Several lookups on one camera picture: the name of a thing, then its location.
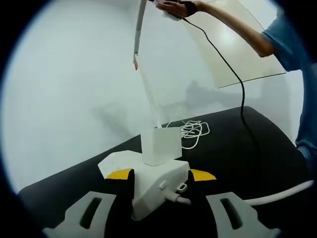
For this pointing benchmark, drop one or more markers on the white desk lamp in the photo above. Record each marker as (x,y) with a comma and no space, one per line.
(138,29)

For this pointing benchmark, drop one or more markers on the person's right hand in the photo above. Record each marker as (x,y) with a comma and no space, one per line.
(173,8)

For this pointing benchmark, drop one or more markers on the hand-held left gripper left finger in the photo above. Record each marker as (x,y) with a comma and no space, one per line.
(71,218)

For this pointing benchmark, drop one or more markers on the beige wall panel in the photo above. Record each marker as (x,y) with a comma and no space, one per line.
(252,65)

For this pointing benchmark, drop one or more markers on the white desk lamp plug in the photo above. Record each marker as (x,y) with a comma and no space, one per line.
(161,146)

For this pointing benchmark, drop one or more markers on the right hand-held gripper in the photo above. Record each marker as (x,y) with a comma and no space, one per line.
(172,17)

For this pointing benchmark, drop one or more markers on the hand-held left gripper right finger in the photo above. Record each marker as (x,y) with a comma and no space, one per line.
(250,220)

